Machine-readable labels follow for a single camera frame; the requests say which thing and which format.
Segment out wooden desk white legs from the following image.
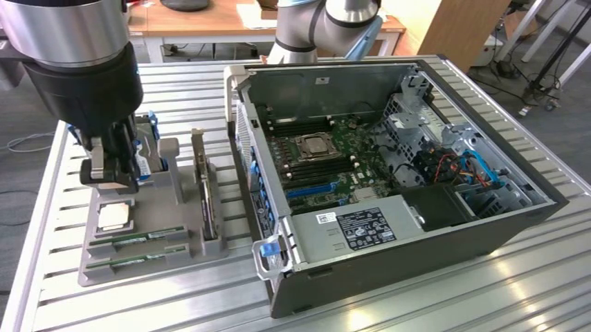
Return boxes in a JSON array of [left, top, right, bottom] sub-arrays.
[[145, 0, 407, 65]]

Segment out spare silver CPU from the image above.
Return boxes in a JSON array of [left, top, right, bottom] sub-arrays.
[[97, 203, 134, 232]]

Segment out blue expansion slot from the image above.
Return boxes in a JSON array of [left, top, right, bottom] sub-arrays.
[[284, 182, 337, 199]]

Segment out hard disk in blue caddy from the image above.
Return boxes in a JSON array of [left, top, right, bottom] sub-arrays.
[[66, 110, 160, 186]]

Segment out wooden desk with boxes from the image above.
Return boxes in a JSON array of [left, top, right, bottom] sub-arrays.
[[124, 5, 149, 39]]

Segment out silver metal drive cage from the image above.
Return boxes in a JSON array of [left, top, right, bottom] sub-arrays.
[[380, 74, 457, 183]]

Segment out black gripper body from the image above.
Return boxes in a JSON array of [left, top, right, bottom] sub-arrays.
[[22, 43, 145, 136]]

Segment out graphics card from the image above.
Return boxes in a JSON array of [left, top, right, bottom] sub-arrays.
[[189, 127, 221, 242]]

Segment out installed silver CPU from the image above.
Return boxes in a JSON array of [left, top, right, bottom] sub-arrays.
[[305, 138, 329, 155]]

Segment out blue disk wire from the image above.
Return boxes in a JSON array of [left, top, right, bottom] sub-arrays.
[[460, 148, 505, 190]]

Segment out green motherboard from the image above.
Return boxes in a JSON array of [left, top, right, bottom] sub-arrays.
[[257, 116, 403, 216]]

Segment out blue case release latch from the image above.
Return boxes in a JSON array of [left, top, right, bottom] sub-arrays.
[[256, 242, 282, 259]]

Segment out grey power supply unit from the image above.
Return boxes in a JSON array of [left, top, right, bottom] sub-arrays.
[[286, 195, 427, 269]]

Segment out white metal table frame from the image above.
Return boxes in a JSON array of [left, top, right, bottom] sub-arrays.
[[505, 0, 591, 82]]

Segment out black power adapter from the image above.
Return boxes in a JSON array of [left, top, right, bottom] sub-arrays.
[[491, 59, 519, 80]]

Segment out black wheeled stand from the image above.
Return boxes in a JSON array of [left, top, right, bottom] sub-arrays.
[[519, 10, 591, 118]]

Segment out grey parts rack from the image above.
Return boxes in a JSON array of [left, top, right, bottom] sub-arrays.
[[76, 136, 229, 288]]

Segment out open black PC case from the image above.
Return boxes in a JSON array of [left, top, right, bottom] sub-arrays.
[[222, 53, 569, 320]]

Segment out silver CPU in socket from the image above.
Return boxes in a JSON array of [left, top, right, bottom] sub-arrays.
[[294, 133, 336, 162]]

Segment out silver finned heatsink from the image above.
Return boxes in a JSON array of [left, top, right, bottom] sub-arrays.
[[352, 188, 383, 205]]

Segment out white device box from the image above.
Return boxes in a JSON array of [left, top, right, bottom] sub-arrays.
[[469, 34, 504, 68]]

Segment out green RAM stick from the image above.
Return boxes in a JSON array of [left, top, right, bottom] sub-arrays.
[[85, 252, 168, 270], [88, 226, 186, 248]]

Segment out wooden cabinet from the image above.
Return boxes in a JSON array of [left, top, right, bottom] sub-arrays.
[[417, 0, 525, 72]]

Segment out white paper sheets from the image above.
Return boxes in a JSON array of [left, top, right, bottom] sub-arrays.
[[236, 3, 277, 30]]

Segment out red wire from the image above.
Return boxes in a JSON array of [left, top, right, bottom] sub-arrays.
[[436, 154, 463, 176]]

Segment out metal disk bay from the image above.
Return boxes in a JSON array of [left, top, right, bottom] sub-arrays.
[[455, 181, 536, 219]]

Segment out dark round object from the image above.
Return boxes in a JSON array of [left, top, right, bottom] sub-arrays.
[[160, 0, 214, 12]]

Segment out white floor cable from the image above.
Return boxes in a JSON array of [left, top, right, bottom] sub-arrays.
[[6, 134, 52, 153]]

